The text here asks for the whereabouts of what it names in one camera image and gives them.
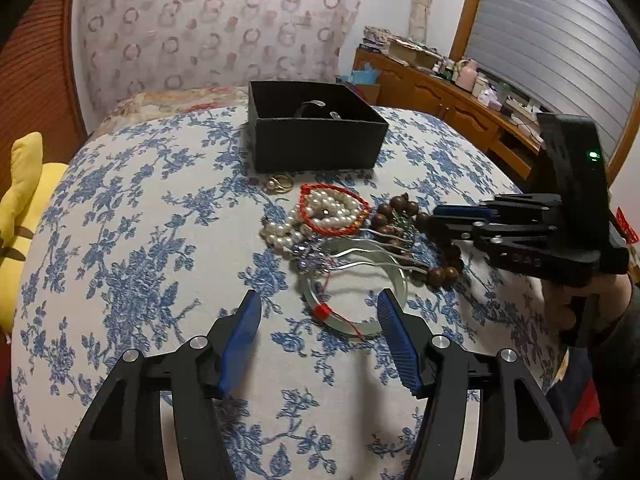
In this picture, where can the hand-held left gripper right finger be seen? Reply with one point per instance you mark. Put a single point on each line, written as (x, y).
(400, 345)

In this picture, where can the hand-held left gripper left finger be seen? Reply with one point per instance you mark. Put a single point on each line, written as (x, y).
(240, 345)

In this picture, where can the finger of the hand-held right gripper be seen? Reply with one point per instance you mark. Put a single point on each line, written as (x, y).
(460, 211)
(500, 236)

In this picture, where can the pale jade bangle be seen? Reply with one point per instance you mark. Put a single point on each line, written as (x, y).
(367, 331)

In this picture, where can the silver wavy hair fork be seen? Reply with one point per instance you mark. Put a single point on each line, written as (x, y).
(370, 255)

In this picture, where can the purple crystal hairpin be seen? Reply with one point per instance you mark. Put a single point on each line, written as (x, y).
(312, 259)

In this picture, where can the gold rings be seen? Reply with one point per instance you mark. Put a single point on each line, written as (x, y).
(276, 185)

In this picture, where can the black cardboard box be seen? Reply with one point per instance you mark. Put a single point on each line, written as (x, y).
(310, 142)

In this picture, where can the person's right forearm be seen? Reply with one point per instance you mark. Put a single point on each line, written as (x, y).
(622, 332)

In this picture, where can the person's right hand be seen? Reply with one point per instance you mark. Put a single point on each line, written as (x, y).
(557, 305)

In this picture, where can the wooden cabinet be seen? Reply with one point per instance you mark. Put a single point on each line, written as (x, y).
(430, 97)

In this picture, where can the pink kettle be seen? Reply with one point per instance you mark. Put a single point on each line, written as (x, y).
(466, 76)

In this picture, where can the beige cardboard box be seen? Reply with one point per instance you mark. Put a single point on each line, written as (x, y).
(412, 52)

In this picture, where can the blue paper bag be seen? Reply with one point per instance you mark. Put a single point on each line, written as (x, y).
(362, 76)

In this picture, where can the grey window blind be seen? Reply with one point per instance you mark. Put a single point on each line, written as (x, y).
(545, 30)

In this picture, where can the silver bangle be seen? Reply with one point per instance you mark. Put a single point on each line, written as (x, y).
(310, 105)

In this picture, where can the stack of papers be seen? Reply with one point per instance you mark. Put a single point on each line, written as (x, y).
(376, 39)

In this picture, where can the pink floral bed sheet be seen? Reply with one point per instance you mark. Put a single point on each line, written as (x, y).
(165, 100)

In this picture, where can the yellow plush toy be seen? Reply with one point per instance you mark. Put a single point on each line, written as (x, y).
(25, 200)

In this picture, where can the circle patterned curtain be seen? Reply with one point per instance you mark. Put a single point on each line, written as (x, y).
(210, 25)

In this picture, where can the brown slatted wardrobe door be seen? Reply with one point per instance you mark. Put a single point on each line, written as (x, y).
(35, 95)

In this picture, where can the wooden window frame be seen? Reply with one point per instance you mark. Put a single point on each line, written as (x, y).
(470, 5)

